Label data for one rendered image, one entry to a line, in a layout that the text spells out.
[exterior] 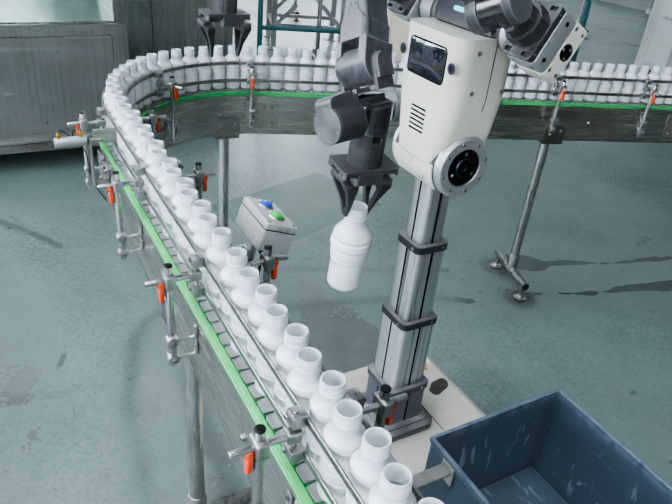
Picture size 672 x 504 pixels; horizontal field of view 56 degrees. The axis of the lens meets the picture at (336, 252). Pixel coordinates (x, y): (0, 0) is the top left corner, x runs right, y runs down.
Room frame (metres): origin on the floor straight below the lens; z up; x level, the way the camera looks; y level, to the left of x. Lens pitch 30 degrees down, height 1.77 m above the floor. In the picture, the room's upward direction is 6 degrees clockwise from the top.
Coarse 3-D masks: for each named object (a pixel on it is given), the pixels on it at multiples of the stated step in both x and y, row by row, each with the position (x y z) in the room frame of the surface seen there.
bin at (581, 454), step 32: (512, 416) 0.89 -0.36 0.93; (544, 416) 0.94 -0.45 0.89; (576, 416) 0.91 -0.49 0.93; (448, 448) 0.82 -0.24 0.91; (480, 448) 0.86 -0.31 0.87; (512, 448) 0.91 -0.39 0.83; (544, 448) 0.94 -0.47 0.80; (576, 448) 0.89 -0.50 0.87; (608, 448) 0.84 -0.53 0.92; (416, 480) 0.72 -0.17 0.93; (448, 480) 0.74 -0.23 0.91; (480, 480) 0.87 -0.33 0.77; (512, 480) 0.91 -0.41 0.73; (544, 480) 0.92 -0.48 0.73; (576, 480) 0.87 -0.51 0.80; (608, 480) 0.82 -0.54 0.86; (640, 480) 0.78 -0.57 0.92
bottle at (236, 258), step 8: (232, 248) 1.00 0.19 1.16; (240, 248) 1.00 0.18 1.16; (232, 256) 0.97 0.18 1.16; (240, 256) 0.97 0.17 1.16; (232, 264) 0.97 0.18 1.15; (240, 264) 0.97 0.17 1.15; (224, 272) 0.98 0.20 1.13; (232, 272) 0.97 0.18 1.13; (224, 280) 0.96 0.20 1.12; (232, 280) 0.96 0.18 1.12; (224, 288) 0.96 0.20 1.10; (232, 288) 0.96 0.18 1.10; (224, 304) 0.96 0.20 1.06; (224, 312) 0.96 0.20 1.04; (224, 328) 0.97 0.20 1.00
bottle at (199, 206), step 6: (198, 204) 1.18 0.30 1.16; (204, 204) 1.18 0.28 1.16; (210, 204) 1.16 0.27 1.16; (198, 210) 1.15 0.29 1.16; (204, 210) 1.15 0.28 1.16; (210, 210) 1.16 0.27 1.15; (192, 222) 1.15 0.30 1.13; (192, 228) 1.14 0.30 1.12; (192, 234) 1.14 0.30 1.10; (192, 240) 1.14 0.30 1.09; (192, 252) 1.14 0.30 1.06
